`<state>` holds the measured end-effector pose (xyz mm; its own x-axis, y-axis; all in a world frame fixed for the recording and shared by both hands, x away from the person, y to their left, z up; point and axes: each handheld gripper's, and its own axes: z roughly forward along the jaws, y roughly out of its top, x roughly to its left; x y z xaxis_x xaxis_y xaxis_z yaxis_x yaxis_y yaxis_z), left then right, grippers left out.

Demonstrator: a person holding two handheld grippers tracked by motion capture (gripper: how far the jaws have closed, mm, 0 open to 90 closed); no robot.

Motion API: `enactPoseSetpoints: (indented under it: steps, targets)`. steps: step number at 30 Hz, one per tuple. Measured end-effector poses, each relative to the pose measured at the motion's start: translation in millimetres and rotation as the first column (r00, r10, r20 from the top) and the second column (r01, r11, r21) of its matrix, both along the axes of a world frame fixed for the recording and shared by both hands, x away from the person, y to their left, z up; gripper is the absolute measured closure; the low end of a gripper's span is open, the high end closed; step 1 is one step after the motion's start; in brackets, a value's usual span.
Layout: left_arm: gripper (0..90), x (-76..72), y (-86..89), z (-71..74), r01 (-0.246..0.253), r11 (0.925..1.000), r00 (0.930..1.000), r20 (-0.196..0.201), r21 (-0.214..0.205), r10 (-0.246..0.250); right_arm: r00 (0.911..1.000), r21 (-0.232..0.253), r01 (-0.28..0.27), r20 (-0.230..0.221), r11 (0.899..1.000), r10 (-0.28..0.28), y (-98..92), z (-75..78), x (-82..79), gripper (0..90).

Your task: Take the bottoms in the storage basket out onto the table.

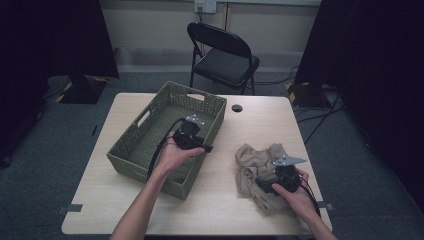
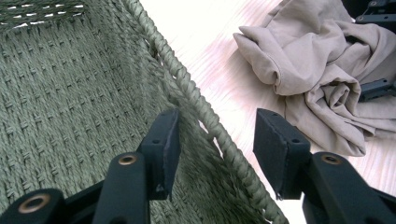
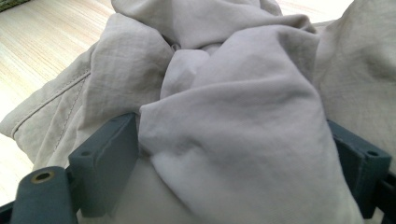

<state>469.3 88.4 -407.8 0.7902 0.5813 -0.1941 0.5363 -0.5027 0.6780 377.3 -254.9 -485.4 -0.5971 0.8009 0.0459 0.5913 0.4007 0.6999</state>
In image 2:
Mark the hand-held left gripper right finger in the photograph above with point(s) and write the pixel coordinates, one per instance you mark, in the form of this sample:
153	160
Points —
277	149

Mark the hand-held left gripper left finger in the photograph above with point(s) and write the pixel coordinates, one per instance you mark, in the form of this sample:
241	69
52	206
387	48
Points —
162	149

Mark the green woven basket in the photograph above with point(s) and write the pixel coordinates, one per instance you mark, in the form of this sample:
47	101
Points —
77	109

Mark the beige shorts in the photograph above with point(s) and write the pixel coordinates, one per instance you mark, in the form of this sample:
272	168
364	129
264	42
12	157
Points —
311	71

